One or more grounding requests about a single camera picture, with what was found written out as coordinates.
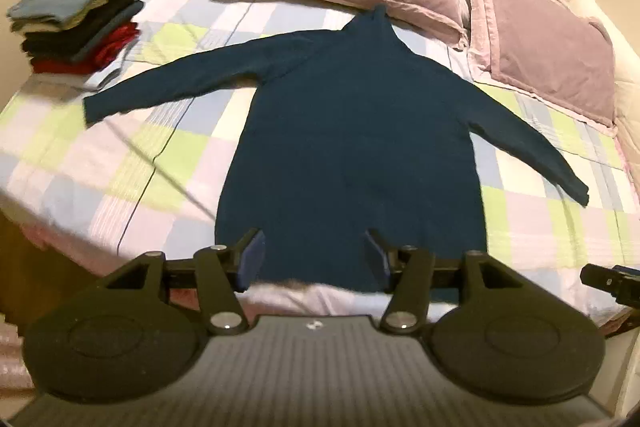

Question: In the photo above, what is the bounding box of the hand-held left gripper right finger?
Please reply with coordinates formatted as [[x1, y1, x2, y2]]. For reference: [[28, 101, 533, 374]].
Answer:
[[366, 228, 522, 336]]

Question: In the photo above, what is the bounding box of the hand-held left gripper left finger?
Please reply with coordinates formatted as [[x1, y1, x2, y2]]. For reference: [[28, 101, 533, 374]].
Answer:
[[102, 228, 267, 336]]

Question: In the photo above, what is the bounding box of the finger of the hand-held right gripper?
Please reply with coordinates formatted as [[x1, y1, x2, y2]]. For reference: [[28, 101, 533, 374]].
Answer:
[[580, 264, 640, 309]]

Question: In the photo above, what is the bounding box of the dark teal turtleneck sweater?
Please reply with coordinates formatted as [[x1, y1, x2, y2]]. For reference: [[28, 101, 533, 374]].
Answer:
[[82, 4, 591, 304]]

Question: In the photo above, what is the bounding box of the pastel checkered bed sheet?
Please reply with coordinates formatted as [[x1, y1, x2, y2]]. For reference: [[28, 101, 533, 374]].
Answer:
[[0, 0, 640, 339]]

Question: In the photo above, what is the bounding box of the white padded headboard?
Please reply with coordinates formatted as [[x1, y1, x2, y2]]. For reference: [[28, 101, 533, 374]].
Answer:
[[570, 0, 640, 208]]

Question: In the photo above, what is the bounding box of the purple pillow with striped border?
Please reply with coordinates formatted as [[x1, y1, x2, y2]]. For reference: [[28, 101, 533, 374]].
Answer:
[[465, 0, 618, 134]]

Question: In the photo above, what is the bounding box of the red folded garment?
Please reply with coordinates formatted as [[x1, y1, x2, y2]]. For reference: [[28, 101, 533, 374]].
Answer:
[[30, 22, 139, 76]]

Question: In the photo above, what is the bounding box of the black folded garment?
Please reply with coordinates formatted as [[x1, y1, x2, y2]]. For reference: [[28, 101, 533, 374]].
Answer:
[[22, 0, 146, 62]]

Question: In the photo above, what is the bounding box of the beige folded garment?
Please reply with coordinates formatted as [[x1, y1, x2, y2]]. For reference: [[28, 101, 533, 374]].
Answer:
[[12, 14, 76, 36]]

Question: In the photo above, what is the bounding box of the wooden bed frame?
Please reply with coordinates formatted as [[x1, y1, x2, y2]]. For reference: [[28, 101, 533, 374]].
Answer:
[[0, 212, 108, 325]]

